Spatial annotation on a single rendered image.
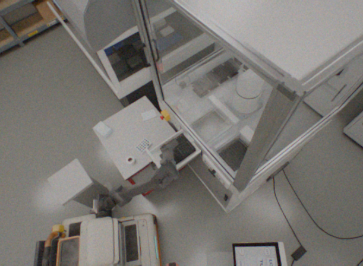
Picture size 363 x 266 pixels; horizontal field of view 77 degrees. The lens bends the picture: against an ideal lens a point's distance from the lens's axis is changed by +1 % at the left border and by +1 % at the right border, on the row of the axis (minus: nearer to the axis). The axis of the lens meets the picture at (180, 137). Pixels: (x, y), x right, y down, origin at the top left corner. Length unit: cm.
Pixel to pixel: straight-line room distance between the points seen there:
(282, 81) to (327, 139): 249
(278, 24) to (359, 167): 245
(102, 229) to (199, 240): 144
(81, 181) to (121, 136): 50
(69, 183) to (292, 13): 186
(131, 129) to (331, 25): 163
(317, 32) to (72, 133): 293
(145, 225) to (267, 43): 188
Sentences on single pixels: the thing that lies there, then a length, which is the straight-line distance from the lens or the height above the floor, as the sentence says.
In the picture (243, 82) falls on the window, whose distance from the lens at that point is 85.
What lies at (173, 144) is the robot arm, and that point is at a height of 114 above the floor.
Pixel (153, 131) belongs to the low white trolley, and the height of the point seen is 76.
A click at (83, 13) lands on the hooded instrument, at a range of 174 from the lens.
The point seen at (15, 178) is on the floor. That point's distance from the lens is 344.
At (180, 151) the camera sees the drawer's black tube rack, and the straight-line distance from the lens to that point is 175.
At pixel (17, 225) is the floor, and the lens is 321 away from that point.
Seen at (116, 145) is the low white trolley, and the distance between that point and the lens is 206.
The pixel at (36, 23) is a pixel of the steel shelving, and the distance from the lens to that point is 505.
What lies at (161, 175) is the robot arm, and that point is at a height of 150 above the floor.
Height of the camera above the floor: 249
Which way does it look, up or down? 62 degrees down
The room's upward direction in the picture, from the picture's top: 10 degrees counter-clockwise
